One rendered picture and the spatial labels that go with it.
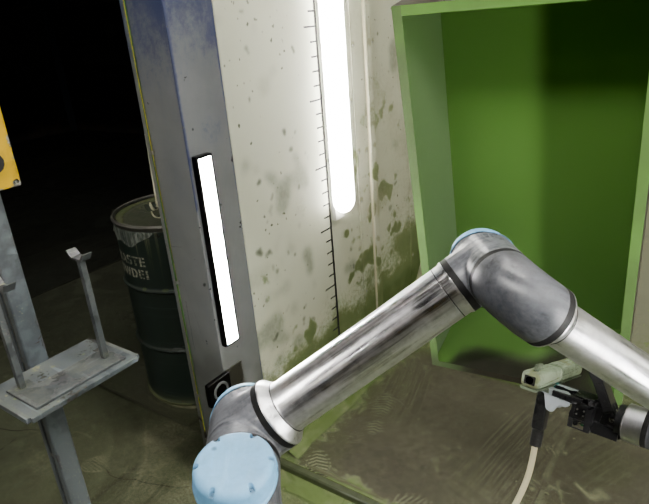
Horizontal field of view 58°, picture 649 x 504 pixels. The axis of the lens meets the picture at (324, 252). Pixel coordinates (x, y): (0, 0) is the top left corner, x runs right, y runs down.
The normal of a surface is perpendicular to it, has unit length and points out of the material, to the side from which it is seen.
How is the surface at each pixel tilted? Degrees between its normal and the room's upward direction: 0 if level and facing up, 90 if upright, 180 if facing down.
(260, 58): 90
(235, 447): 5
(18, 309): 90
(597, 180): 102
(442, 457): 0
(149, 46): 90
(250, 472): 5
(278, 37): 90
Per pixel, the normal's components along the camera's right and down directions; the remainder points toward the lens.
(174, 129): -0.58, 0.35
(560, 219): -0.47, 0.54
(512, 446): -0.07, -0.92
